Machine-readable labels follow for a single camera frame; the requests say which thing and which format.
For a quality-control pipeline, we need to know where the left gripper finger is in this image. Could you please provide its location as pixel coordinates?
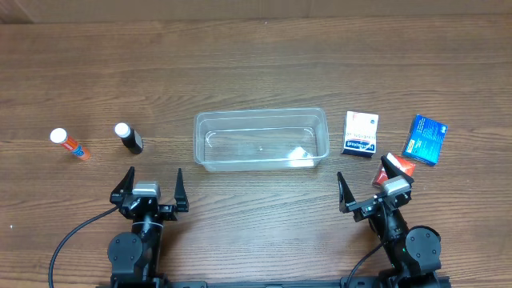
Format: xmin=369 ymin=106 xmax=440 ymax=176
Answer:
xmin=174 ymin=168 xmax=189 ymax=211
xmin=111 ymin=166 xmax=135 ymax=196

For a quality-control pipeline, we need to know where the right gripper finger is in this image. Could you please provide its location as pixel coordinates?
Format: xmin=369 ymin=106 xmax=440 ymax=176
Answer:
xmin=381 ymin=156 xmax=414 ymax=185
xmin=337 ymin=171 xmax=356 ymax=213

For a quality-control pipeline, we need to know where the red Panadol box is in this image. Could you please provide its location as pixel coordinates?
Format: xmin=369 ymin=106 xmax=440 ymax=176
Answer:
xmin=372 ymin=153 xmax=416 ymax=187

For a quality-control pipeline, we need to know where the blue medicine box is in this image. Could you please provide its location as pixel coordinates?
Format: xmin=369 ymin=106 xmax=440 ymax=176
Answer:
xmin=402 ymin=114 xmax=448 ymax=166

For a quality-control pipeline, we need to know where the dark bottle white cap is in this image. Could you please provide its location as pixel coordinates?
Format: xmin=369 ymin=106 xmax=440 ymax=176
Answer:
xmin=114 ymin=122 xmax=143 ymax=154

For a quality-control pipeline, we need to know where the white blue plaster box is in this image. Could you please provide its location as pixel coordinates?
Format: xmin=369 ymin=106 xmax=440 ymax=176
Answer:
xmin=342 ymin=111 xmax=379 ymax=158

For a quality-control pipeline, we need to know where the orange tablet tube white cap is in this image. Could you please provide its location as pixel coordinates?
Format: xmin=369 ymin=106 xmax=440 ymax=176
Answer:
xmin=50 ymin=128 xmax=90 ymax=161

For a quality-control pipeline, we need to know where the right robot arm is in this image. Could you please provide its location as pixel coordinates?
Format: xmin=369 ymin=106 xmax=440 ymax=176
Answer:
xmin=337 ymin=156 xmax=450 ymax=287

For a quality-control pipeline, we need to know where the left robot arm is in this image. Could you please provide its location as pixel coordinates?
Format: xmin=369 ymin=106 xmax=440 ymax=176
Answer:
xmin=107 ymin=167 xmax=189 ymax=288

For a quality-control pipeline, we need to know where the clear plastic container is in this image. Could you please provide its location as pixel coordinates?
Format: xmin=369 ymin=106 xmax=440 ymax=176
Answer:
xmin=194 ymin=108 xmax=330 ymax=172

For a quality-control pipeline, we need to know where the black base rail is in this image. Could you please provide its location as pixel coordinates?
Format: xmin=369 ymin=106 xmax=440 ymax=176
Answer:
xmin=96 ymin=276 xmax=452 ymax=288

